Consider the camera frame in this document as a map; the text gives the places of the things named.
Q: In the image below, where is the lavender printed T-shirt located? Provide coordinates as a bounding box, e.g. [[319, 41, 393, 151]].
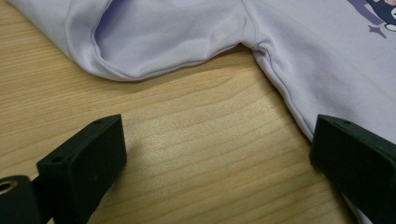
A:
[[7, 0, 396, 224]]

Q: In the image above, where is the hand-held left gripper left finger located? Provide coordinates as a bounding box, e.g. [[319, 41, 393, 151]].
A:
[[36, 114, 128, 224]]

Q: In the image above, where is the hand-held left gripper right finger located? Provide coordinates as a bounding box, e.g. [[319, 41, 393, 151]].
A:
[[309, 114, 396, 224]]

